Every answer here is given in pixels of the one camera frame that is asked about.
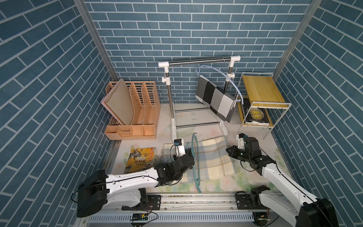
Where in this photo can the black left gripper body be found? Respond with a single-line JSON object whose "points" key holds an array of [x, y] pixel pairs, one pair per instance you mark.
{"points": [[188, 154]]}

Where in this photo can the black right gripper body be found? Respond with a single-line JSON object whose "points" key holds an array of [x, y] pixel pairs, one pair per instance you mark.
{"points": [[243, 156]]}

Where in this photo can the teal green clothes hanger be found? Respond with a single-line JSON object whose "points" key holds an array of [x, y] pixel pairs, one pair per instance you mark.
{"points": [[195, 153]]}

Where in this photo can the yellow blue plaid scarf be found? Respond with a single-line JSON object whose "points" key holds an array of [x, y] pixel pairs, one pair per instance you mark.
{"points": [[214, 161]]}

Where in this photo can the black grey checkered scarf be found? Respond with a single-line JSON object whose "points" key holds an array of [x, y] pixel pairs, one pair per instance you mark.
{"points": [[219, 101]]}

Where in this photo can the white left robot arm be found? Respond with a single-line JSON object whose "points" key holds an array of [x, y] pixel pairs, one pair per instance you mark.
{"points": [[101, 190]]}

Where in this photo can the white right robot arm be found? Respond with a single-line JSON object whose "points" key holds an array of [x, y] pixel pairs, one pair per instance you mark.
{"points": [[299, 208]]}

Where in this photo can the floral table mat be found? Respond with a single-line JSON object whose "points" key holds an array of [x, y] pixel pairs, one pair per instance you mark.
{"points": [[190, 119]]}

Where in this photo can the yellow illustrated comic book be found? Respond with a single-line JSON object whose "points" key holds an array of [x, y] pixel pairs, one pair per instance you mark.
{"points": [[140, 159]]}

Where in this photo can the green circuit board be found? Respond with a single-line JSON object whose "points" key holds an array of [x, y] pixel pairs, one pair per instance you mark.
{"points": [[139, 217]]}

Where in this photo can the orange plastic file organizer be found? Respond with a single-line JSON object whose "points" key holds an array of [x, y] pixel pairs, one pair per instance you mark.
{"points": [[146, 107]]}

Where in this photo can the white steel clothes rack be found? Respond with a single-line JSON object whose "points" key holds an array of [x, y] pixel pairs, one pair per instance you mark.
{"points": [[201, 62]]}

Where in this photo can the beige flat board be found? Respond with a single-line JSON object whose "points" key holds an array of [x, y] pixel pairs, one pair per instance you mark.
{"points": [[118, 103]]}

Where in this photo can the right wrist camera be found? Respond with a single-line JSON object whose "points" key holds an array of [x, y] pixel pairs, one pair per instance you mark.
{"points": [[240, 140]]}

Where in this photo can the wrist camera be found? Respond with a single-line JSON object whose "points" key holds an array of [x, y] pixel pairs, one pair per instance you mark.
{"points": [[240, 140], [180, 150]]}

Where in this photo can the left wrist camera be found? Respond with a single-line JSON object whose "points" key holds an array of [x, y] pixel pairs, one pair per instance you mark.
{"points": [[180, 150]]}

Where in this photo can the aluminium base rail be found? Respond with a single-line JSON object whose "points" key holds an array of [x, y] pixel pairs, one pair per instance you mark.
{"points": [[187, 210]]}

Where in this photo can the wood and wire shelf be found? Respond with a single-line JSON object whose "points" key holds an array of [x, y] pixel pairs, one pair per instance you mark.
{"points": [[262, 92]]}

